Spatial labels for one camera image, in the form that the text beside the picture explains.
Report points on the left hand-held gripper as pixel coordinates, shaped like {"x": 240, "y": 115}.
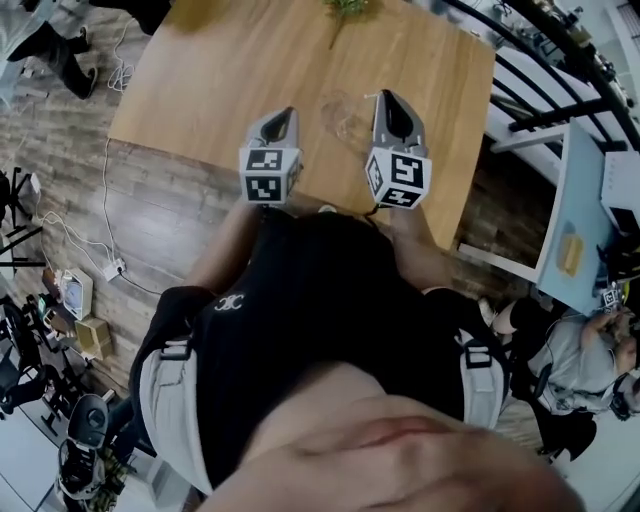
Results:
{"x": 270, "y": 172}

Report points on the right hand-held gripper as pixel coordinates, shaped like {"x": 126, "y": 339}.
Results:
{"x": 400, "y": 172}

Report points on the clear glass cup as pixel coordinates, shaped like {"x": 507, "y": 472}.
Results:
{"x": 345, "y": 125}

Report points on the person's left forearm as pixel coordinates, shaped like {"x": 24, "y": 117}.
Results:
{"x": 227, "y": 245}

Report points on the person's right forearm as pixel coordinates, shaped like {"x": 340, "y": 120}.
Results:
{"x": 420, "y": 250}

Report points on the person's black shirt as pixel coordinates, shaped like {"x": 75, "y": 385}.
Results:
{"x": 320, "y": 300}

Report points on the green plant sprig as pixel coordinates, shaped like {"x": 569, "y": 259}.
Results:
{"x": 345, "y": 7}

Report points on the light blue desk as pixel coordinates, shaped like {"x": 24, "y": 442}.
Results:
{"x": 575, "y": 200}

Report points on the white power strip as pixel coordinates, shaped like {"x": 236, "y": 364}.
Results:
{"x": 114, "y": 270}

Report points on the yellow pad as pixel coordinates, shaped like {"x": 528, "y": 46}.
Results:
{"x": 571, "y": 252}

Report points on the black metal railing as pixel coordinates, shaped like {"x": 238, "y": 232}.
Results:
{"x": 550, "y": 45}

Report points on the white box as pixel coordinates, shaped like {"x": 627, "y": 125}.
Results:
{"x": 620, "y": 185}

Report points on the white square appliance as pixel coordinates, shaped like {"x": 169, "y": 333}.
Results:
{"x": 77, "y": 292}

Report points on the cardboard box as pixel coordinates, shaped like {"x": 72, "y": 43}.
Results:
{"x": 94, "y": 337}

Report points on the black metal stand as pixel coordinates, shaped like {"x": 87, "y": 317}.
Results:
{"x": 17, "y": 220}

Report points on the person's face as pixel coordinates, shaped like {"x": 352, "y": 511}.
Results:
{"x": 380, "y": 450}

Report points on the black office chair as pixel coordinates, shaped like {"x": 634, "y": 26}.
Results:
{"x": 22, "y": 350}

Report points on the grey black wheeled machine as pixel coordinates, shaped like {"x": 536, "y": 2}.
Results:
{"x": 85, "y": 440}

